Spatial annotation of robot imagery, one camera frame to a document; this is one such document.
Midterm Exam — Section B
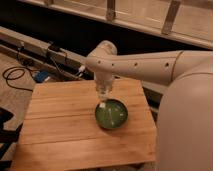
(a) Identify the green ceramic bowl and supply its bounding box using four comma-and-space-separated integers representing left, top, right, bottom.
95, 99, 128, 129

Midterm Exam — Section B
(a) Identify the metal window frame rail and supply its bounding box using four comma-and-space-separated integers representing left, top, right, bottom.
20, 0, 213, 50

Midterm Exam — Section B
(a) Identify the black cable loop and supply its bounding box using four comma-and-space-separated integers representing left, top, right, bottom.
1, 65, 35, 92

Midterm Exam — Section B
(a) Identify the wooden table board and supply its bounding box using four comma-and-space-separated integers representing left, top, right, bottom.
10, 79, 156, 171

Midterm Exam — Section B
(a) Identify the blue box on floor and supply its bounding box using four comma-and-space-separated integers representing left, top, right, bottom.
34, 70, 50, 83

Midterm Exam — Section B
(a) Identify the white plastic bottle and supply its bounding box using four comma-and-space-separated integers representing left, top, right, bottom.
99, 93, 108, 108

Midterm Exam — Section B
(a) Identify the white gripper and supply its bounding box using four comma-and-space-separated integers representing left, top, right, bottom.
95, 74, 114, 99

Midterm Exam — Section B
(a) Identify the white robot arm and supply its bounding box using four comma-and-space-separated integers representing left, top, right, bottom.
86, 41, 213, 171

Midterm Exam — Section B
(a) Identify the black chair base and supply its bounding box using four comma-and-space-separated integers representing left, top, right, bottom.
0, 107, 22, 171

